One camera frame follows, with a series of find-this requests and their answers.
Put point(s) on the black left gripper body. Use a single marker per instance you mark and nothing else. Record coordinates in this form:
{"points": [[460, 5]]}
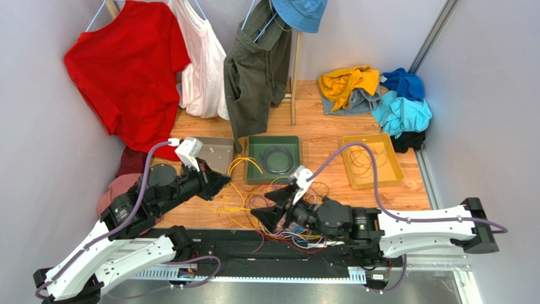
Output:
{"points": [[193, 182]]}

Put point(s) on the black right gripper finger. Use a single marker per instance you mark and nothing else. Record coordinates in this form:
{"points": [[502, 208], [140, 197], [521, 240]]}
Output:
{"points": [[269, 217], [282, 195]]}

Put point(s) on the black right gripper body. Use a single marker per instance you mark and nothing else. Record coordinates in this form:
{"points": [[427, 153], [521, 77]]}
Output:
{"points": [[288, 206]]}

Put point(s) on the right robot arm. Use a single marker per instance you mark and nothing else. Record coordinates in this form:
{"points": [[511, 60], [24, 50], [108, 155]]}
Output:
{"points": [[377, 233]]}

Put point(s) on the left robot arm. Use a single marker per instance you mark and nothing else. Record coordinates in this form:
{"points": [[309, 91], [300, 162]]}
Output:
{"points": [[118, 248]]}

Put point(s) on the tan metal tray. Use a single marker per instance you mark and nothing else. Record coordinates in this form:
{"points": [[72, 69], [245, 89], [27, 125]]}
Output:
{"points": [[218, 152]]}

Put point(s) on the green metal tray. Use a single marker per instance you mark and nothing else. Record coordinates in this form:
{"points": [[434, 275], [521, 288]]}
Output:
{"points": [[274, 156]]}

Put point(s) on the maroon cloth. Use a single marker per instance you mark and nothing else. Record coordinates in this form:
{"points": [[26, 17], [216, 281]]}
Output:
{"points": [[131, 162]]}

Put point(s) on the dusty pink crumpled cloth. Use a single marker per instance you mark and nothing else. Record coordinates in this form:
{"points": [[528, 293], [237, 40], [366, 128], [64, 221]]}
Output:
{"points": [[118, 186]]}

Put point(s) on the white pink hanging garment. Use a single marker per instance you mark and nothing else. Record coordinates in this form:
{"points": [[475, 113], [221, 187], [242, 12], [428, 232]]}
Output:
{"points": [[202, 80]]}

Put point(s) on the olive green hanging garment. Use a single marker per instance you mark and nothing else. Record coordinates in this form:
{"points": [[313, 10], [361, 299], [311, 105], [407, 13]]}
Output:
{"points": [[256, 71]]}

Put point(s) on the yellow crumpled cloth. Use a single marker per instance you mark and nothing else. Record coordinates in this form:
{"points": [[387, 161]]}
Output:
{"points": [[339, 85]]}

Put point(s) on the grey crumpled cloth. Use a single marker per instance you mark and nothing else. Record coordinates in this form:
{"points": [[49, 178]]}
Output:
{"points": [[360, 102]]}

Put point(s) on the black crumpled cloth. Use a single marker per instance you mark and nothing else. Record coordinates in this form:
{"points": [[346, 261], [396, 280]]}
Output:
{"points": [[407, 140]]}

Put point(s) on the cyan crumpled cloth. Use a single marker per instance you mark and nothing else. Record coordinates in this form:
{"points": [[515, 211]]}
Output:
{"points": [[396, 115]]}

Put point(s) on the red t-shirt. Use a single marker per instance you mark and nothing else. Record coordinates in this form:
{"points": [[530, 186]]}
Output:
{"points": [[127, 73]]}

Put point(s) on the dark blue crumpled cloth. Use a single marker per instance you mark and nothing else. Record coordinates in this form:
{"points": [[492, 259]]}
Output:
{"points": [[406, 85]]}

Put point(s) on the blue bucket hat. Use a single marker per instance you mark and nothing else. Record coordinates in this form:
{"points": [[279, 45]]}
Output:
{"points": [[301, 15]]}

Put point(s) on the wooden clothes rack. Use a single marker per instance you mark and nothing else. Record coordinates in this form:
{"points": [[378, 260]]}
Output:
{"points": [[291, 88]]}

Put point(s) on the aluminium corner profile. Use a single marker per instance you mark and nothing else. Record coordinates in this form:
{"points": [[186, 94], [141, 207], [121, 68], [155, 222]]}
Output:
{"points": [[434, 33]]}

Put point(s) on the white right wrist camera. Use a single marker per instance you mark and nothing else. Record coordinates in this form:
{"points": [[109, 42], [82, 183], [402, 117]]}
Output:
{"points": [[302, 179]]}

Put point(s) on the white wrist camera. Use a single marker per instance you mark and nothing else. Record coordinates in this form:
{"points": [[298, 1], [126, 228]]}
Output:
{"points": [[187, 150], [302, 179]]}

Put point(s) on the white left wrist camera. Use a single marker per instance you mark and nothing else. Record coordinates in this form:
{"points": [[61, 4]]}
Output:
{"points": [[187, 150]]}

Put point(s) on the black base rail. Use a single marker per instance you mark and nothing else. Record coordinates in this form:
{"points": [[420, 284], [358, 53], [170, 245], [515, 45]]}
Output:
{"points": [[244, 254]]}

